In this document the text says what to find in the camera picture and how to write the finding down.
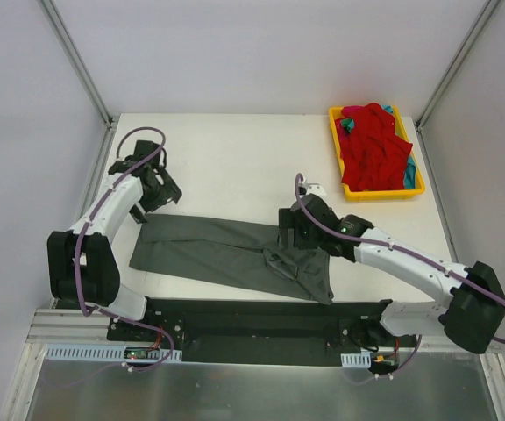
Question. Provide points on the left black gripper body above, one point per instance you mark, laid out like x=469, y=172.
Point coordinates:
x=160, y=196

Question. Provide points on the white cable duct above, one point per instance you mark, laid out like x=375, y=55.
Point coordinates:
x=128, y=354
x=361, y=360

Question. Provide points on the left white cable duct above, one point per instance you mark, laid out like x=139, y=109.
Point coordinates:
x=128, y=354

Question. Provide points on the teal t shirt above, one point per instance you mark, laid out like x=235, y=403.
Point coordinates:
x=410, y=173

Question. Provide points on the magenta t shirt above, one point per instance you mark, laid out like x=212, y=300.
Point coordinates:
x=349, y=110

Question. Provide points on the left aluminium frame post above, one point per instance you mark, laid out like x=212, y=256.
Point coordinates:
x=75, y=59

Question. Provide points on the aluminium frame post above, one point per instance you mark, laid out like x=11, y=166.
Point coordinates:
x=75, y=59
x=479, y=25

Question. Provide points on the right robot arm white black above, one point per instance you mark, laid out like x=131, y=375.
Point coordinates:
x=465, y=303

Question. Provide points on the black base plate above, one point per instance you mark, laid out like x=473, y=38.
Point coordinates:
x=264, y=333

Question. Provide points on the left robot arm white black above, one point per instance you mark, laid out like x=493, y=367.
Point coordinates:
x=82, y=266

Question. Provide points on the red t shirt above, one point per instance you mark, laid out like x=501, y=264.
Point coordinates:
x=373, y=149

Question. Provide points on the right aluminium frame post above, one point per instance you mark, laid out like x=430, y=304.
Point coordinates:
x=479, y=25

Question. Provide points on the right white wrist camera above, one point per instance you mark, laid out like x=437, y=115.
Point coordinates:
x=306, y=188

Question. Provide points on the dark grey t shirt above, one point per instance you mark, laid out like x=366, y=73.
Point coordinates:
x=231, y=253

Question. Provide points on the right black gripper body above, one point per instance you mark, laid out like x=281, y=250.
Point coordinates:
x=286, y=225

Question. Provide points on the front aluminium rail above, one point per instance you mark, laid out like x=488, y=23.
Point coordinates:
x=71, y=327

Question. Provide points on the right white cable duct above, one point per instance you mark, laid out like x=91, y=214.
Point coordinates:
x=361, y=360

